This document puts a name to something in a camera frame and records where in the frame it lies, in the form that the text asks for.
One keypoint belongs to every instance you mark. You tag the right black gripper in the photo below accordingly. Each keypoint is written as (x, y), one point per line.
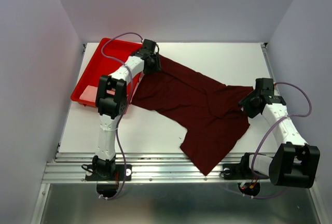
(250, 112)

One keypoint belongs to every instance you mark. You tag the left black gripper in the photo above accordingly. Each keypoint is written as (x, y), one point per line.
(156, 67)

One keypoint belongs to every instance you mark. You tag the dark red t shirt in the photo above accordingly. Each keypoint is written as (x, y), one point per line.
(208, 109)

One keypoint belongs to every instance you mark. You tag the red plastic tray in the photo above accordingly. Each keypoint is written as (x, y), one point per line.
(99, 65)

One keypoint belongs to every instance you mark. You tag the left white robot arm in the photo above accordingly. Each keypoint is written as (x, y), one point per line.
(114, 93)

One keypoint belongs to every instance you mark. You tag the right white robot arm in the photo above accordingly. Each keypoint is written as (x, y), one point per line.
(295, 161)

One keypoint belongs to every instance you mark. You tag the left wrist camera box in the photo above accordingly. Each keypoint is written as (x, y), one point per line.
(149, 45)

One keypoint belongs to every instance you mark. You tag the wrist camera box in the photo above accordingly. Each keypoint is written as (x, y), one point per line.
(264, 86)
(149, 45)

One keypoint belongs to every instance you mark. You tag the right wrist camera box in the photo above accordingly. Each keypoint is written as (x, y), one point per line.
(264, 86)

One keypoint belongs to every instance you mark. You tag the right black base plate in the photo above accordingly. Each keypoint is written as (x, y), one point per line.
(243, 171)

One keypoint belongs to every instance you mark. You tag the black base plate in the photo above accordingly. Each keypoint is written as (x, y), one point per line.
(119, 173)
(243, 171)

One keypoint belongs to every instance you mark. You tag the aluminium rail frame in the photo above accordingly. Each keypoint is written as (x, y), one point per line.
(166, 187)

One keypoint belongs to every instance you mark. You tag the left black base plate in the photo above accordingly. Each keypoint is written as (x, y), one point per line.
(119, 173)

